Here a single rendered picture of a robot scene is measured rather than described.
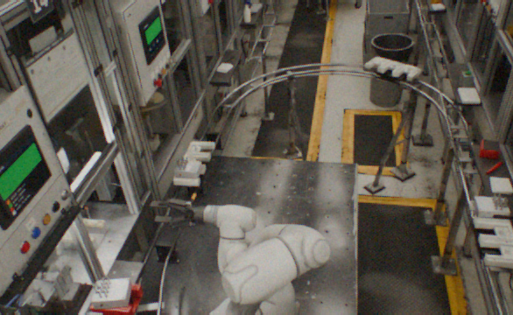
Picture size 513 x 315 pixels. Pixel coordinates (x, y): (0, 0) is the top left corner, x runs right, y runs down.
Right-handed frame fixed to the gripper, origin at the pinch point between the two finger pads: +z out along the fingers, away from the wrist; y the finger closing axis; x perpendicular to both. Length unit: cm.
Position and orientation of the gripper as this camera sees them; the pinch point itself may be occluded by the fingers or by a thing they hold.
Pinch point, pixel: (159, 212)
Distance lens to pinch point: 201.8
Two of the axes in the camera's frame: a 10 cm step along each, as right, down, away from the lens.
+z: -9.8, -0.6, 1.8
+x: -1.7, 6.1, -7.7
